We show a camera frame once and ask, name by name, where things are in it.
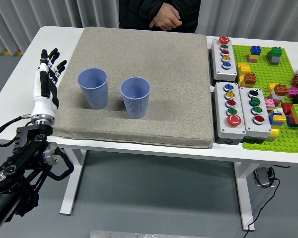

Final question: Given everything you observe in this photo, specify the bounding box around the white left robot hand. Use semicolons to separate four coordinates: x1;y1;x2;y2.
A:
30;48;68;119

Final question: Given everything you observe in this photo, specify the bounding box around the person's hand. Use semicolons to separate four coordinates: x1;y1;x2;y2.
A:
149;2;183;31

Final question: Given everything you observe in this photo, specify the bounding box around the blue ribbed plastic cup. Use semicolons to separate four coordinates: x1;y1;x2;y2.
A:
77;68;109;110
120;76;151;119

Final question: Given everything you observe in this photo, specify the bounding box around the person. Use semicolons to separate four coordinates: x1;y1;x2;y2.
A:
118;0;201;33

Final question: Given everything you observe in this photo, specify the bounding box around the yellow floor tape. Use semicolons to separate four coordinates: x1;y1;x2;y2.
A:
0;49;24;56

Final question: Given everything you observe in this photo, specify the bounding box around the grey five-button control box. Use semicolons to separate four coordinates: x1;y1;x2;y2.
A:
213;81;246;145
210;36;238;82

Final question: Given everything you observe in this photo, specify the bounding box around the grey-brown fabric mat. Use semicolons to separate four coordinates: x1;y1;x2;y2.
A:
49;26;214;149

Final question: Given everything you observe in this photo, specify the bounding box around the grey pleated curtain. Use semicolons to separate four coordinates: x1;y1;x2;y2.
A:
0;0;298;57

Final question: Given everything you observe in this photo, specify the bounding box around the white table leg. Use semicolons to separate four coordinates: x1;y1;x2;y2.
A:
233;161;260;231
59;148;87;215

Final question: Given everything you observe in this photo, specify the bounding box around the orange toy brick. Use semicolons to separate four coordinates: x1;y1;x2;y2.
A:
243;72;257;87

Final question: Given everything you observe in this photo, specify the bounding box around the green studded baseplate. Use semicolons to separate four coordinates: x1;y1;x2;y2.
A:
232;44;298;155

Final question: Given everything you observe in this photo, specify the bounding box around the brown toy brick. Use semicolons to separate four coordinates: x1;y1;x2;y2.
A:
273;84;289;96

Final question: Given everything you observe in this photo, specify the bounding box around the blue and yellow toy brick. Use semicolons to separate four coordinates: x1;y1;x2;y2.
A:
268;113;287;126

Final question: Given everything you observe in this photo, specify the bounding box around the red toy brick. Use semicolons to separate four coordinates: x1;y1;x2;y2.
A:
282;103;294;115

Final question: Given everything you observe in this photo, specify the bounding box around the grey power adapter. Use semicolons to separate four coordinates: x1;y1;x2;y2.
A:
253;166;275;188

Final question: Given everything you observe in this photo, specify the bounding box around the grey box with selector switch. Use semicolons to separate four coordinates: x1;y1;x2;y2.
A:
238;86;273;144

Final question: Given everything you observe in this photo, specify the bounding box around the black power cable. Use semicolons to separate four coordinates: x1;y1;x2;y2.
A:
245;177;281;233

